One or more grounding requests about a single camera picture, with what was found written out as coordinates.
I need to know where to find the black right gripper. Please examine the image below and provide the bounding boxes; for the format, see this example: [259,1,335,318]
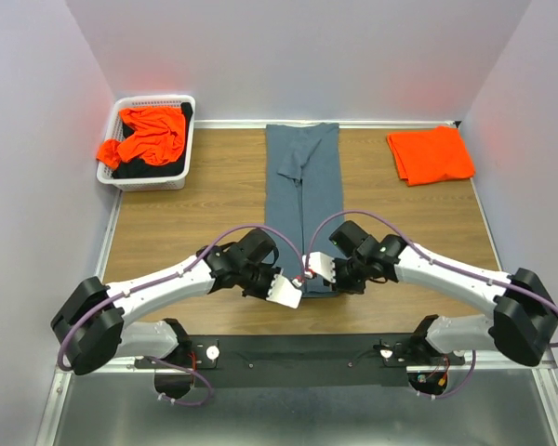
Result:
[323,256,369,295]

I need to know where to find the blue grey t shirt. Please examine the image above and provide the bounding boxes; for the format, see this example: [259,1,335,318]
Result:
[263,122,346,299]

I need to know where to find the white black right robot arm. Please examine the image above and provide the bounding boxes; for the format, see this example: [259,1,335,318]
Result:
[329,220,558,367]

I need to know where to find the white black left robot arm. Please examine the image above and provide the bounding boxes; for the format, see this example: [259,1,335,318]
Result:
[50,225,299,375]

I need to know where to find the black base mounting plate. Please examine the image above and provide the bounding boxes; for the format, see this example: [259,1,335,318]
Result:
[134,333,466,401]

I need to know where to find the white plastic laundry basket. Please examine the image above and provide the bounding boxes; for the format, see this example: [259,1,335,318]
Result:
[97,94,196,191]

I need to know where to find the folded orange t shirt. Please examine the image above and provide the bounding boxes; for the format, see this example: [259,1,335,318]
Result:
[387,126,476,187]

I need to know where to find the black t shirt in basket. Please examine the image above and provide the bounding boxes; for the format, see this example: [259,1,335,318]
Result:
[113,103,193,178]

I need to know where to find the crumpled orange t shirt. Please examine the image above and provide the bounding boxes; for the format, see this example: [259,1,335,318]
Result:
[96,106,189,170]

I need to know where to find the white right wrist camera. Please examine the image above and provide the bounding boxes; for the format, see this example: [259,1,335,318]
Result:
[302,252,336,283]

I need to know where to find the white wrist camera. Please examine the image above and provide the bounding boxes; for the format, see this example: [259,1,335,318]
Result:
[302,252,336,283]
[265,274,302,309]

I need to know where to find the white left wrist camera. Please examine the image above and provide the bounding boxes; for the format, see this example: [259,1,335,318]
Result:
[265,274,302,309]

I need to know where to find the aluminium extrusion rail frame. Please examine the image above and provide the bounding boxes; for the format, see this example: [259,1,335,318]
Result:
[37,120,558,445]

